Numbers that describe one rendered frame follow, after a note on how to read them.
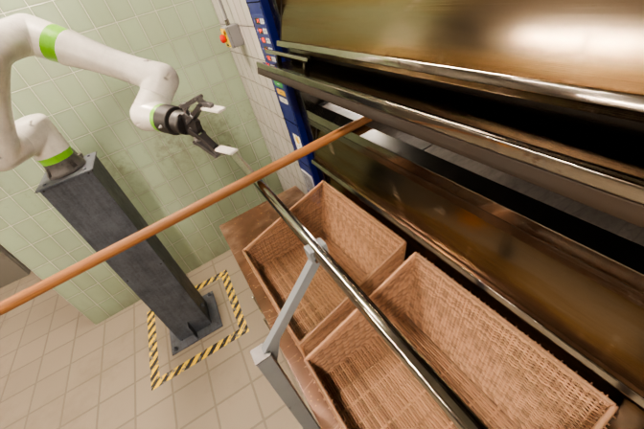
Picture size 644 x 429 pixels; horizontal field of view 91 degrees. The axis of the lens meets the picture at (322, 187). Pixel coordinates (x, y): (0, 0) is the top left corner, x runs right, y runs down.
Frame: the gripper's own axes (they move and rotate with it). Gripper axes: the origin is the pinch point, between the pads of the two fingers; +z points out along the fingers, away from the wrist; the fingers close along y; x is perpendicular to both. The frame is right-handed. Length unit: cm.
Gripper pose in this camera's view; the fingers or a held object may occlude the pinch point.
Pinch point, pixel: (225, 131)
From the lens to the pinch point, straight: 98.7
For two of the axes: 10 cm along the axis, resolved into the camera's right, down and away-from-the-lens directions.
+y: 0.8, 7.8, 6.1
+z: 8.8, 2.3, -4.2
